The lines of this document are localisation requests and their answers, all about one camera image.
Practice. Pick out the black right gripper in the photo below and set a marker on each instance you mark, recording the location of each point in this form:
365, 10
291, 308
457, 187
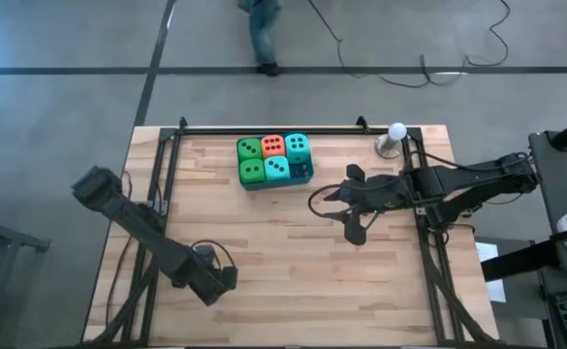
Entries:
375, 191

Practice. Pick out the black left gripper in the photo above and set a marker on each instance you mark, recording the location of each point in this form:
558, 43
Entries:
205, 283

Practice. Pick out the teal foam die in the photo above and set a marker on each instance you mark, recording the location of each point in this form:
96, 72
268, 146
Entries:
297, 148
277, 168

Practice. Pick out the orange foam die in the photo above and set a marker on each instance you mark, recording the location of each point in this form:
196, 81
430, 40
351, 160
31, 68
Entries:
273, 145

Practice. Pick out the green foam die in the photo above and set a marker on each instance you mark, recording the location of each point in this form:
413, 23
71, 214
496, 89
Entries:
249, 149
252, 170

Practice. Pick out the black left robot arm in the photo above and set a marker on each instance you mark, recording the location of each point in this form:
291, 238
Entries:
137, 223

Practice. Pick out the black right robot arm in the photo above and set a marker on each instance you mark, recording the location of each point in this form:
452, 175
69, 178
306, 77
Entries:
472, 179

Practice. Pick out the blue plastic bin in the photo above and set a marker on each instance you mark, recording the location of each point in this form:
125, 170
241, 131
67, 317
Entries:
302, 174

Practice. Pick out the white bulb on metal stand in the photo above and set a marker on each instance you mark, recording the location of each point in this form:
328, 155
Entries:
390, 143

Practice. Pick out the white paper sheet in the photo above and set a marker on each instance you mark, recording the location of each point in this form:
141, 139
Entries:
487, 252

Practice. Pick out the black flat bar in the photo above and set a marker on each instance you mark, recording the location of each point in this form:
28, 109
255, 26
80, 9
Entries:
520, 259

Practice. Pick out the person's leg in jeans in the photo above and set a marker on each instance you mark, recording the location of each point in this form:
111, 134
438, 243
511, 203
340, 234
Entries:
263, 34

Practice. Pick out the black metal stand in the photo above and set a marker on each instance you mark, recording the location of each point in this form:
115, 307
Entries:
16, 237

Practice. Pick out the black frame clamp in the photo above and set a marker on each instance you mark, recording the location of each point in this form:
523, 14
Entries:
362, 124
182, 122

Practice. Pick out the black aluminium table frame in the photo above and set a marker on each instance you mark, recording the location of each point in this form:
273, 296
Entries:
215, 131

